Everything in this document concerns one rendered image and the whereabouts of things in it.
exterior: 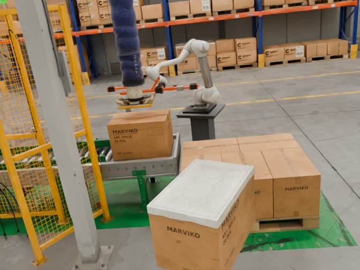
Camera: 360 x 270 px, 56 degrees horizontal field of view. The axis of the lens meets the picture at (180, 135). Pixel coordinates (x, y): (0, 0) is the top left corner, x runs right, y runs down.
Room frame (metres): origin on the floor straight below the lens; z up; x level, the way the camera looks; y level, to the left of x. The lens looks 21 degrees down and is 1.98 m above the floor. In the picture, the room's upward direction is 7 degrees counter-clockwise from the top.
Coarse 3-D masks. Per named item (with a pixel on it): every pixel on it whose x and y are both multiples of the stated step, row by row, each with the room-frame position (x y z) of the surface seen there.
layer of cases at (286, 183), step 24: (192, 144) 3.50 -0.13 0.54; (216, 144) 3.42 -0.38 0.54; (240, 144) 3.34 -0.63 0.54; (264, 144) 3.27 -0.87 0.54; (288, 144) 3.20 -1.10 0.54; (264, 168) 2.74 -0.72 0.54; (288, 168) 2.69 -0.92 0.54; (312, 168) 2.64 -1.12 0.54; (264, 192) 2.55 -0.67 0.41; (288, 192) 2.53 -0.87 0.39; (312, 192) 2.52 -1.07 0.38; (264, 216) 2.55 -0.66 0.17; (288, 216) 2.53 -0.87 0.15
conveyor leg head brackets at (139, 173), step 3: (132, 171) 3.10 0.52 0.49; (135, 171) 3.10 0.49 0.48; (138, 171) 3.09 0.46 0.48; (141, 171) 3.09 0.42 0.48; (144, 171) 3.09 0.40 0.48; (135, 174) 3.10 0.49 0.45; (138, 174) 3.10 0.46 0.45; (141, 174) 3.09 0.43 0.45; (144, 174) 3.09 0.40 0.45; (57, 177) 3.17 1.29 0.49; (138, 177) 3.09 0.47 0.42; (141, 177) 3.09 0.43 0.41; (138, 180) 3.10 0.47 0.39; (141, 180) 3.09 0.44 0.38; (57, 183) 3.16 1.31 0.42; (60, 183) 3.16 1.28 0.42; (138, 183) 3.10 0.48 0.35; (141, 183) 3.09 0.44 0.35; (57, 186) 3.17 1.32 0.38; (60, 186) 3.16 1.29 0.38
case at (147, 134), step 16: (128, 112) 3.64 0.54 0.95; (144, 112) 3.56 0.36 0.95; (160, 112) 3.49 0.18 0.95; (112, 128) 3.27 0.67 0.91; (128, 128) 3.25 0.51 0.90; (144, 128) 3.23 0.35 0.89; (160, 128) 3.21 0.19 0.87; (112, 144) 3.27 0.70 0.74; (128, 144) 3.25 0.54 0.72; (144, 144) 3.23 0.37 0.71; (160, 144) 3.21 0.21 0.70
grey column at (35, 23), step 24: (24, 0) 2.38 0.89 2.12; (24, 24) 2.38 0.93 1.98; (48, 24) 2.50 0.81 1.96; (48, 48) 2.42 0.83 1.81; (48, 72) 2.37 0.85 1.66; (48, 96) 2.38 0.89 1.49; (48, 120) 2.38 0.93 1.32; (72, 144) 2.45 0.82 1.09; (72, 168) 2.37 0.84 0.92; (72, 192) 2.38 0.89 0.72; (72, 216) 2.38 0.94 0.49; (96, 240) 2.48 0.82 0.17; (96, 264) 2.36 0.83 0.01
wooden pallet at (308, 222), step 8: (296, 216) 2.53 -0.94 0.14; (304, 216) 2.52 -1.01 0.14; (312, 216) 2.51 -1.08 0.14; (256, 224) 2.55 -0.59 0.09; (264, 224) 2.63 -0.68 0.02; (272, 224) 2.62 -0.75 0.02; (280, 224) 2.60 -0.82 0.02; (288, 224) 2.59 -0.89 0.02; (296, 224) 2.58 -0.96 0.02; (304, 224) 2.52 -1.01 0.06; (312, 224) 2.51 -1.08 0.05; (256, 232) 2.55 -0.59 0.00
